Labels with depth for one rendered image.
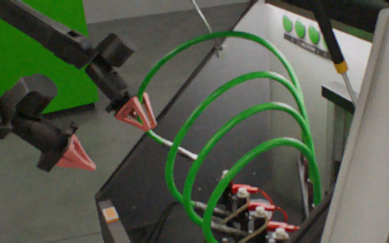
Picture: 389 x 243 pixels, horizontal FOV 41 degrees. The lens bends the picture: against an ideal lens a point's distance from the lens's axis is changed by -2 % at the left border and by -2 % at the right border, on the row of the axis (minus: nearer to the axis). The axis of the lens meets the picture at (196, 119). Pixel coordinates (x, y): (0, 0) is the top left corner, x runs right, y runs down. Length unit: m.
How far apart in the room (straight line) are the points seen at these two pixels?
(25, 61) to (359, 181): 3.70
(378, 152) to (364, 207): 0.09
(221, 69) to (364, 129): 0.71
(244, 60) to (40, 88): 0.66
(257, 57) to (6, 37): 3.00
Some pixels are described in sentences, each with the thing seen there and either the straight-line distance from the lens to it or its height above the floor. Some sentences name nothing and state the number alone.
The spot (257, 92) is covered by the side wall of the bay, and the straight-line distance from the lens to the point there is 1.52.
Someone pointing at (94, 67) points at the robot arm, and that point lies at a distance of 1.23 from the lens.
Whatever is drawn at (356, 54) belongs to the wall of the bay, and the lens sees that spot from 1.15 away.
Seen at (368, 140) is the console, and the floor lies 1.37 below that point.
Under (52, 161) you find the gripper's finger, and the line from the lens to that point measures 1.04.
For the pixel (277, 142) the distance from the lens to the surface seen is 0.90.
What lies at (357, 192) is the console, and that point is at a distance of 0.82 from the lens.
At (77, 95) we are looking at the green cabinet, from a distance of 4.44.
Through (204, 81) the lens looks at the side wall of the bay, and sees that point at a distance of 1.43.
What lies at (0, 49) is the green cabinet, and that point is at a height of 0.67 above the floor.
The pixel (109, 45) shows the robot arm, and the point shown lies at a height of 1.40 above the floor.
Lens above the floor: 1.74
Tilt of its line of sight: 25 degrees down
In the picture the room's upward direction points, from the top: 5 degrees counter-clockwise
